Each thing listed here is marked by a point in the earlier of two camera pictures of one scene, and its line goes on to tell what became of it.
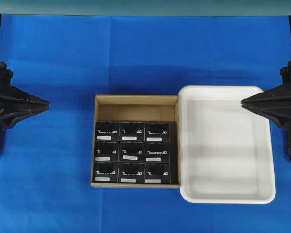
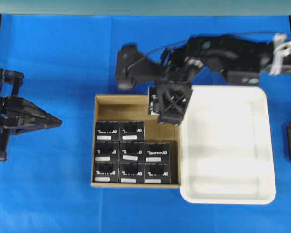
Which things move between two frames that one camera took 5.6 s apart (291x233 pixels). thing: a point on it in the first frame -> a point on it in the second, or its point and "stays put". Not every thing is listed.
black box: x=107 y=131 stays put
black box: x=131 y=152 stays put
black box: x=156 y=132 -> x=151 y=96
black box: x=156 y=153 stays put
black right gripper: x=290 y=90 -> x=178 y=65
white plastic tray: x=225 y=149 stays put
